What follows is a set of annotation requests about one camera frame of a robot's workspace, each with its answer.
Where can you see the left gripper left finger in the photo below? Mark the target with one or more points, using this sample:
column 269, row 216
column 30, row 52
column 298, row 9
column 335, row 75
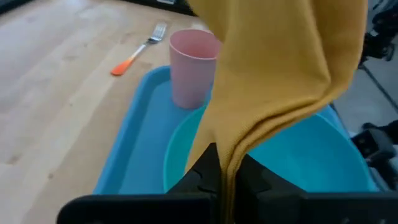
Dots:
column 205, row 180

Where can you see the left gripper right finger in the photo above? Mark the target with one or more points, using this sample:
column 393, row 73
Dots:
column 258, row 183

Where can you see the teal round plate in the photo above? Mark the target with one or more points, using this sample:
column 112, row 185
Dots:
column 178, row 155

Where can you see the blue ribbed bowl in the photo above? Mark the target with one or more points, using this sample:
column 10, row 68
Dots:
column 311, row 161

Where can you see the pink plastic cup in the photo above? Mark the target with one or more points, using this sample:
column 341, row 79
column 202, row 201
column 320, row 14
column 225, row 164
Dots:
column 191, row 74

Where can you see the mustard yellow cloth napkin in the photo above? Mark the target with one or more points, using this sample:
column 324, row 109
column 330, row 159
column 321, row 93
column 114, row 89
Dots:
column 280, row 62

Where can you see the blue plastic tray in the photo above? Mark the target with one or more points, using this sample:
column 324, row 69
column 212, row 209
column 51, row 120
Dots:
column 146, row 140

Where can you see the black floor stand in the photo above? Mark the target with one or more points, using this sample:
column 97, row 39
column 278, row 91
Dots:
column 382, row 34

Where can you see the black table camera mount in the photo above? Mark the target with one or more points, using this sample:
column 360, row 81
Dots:
column 373, row 149

